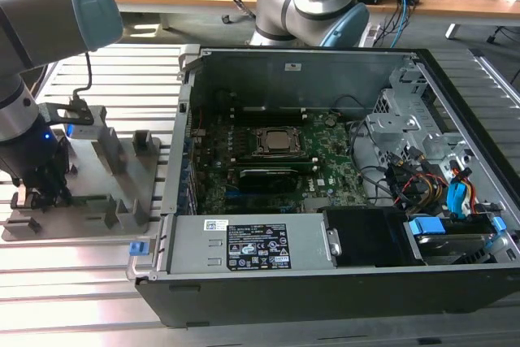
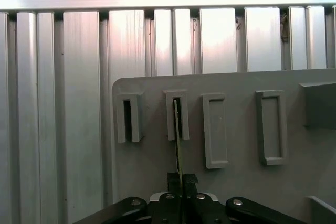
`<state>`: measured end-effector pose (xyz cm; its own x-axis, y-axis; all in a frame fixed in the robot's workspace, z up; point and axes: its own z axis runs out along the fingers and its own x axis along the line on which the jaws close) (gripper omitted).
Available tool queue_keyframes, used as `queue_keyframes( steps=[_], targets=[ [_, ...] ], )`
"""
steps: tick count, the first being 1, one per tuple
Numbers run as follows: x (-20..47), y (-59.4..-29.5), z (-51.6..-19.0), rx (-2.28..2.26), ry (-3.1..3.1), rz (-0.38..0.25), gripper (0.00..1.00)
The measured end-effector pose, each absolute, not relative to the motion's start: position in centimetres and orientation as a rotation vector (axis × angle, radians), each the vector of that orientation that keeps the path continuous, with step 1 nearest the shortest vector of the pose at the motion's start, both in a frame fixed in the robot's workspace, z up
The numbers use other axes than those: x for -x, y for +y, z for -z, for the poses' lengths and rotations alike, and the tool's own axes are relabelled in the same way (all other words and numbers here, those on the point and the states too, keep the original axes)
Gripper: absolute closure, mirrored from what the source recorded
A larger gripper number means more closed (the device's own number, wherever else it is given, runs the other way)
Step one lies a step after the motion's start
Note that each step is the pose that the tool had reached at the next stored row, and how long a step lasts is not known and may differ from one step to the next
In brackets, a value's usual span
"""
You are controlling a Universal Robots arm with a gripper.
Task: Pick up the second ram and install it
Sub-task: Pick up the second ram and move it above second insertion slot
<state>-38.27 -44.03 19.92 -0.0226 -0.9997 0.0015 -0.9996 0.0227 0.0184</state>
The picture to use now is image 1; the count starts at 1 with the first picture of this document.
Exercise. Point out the blue case latch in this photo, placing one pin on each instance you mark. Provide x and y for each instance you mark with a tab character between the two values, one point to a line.
137	249

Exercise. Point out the CPU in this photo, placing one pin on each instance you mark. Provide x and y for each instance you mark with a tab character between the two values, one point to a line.
281	140

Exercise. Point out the hard disk in blue carrier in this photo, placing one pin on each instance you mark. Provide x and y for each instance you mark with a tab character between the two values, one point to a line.
438	243

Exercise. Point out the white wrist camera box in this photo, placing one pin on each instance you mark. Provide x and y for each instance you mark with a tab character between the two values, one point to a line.
85	131

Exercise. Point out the grey power supply with label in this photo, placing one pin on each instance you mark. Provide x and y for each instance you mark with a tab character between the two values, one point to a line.
191	245

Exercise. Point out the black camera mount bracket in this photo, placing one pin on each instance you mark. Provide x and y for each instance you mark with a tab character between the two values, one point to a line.
48	110

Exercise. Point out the CPU socket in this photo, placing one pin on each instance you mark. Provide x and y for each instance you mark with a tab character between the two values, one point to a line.
255	141

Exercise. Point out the black graphics card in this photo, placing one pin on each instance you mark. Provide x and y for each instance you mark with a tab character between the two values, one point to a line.
268	180

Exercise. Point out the grey parts rack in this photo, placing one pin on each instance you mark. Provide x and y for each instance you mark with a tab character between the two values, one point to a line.
91	184

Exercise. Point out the green motherboard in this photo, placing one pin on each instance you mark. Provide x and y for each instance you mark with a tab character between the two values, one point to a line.
337	168

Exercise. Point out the black RAM slot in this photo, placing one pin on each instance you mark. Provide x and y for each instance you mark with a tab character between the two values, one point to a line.
272	120
272	159
276	166

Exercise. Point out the white power strip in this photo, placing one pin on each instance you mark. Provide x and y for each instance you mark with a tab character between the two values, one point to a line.
373	36

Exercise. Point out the black open PC case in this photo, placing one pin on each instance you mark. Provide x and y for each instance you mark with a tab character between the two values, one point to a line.
284	298

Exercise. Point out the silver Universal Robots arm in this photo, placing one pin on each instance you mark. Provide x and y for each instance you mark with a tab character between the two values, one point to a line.
32	18

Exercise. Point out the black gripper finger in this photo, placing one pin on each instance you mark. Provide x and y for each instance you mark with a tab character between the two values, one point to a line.
30	200
63	172

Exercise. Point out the silver metal drive cage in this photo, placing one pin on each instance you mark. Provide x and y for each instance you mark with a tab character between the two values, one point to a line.
390	131

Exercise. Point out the green RAM stick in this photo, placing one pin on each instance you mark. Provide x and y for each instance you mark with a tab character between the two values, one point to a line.
87	201

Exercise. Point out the black plastic shroud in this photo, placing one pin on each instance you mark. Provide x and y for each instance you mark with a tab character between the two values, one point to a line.
365	237

